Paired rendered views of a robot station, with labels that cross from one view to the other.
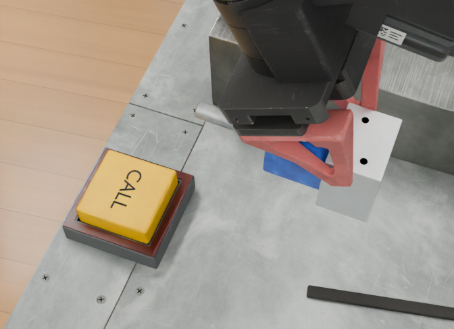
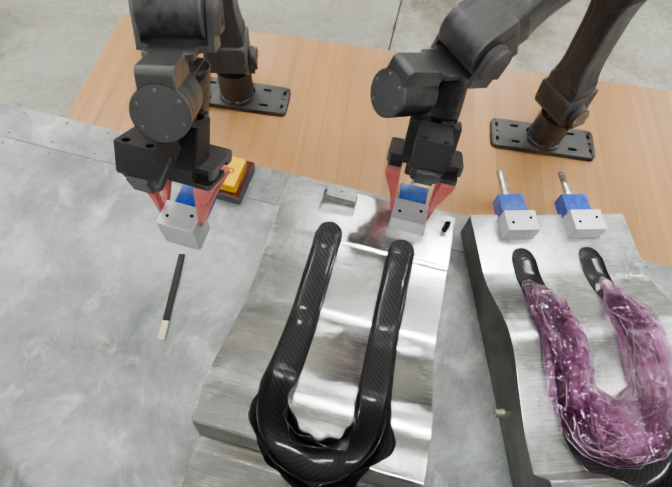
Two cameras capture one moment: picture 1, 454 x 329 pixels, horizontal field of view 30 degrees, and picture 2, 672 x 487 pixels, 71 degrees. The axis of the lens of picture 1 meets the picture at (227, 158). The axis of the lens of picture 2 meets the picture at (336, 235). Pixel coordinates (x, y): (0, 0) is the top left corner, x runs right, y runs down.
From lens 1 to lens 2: 60 cm
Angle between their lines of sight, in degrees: 37
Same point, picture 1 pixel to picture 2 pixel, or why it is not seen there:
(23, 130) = (271, 136)
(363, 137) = (181, 215)
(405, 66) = (277, 268)
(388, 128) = (186, 226)
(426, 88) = (263, 279)
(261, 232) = (215, 233)
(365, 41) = (180, 176)
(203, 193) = (237, 208)
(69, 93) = (294, 149)
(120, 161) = (239, 164)
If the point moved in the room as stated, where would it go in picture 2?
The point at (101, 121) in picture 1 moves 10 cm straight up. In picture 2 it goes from (278, 164) to (276, 126)
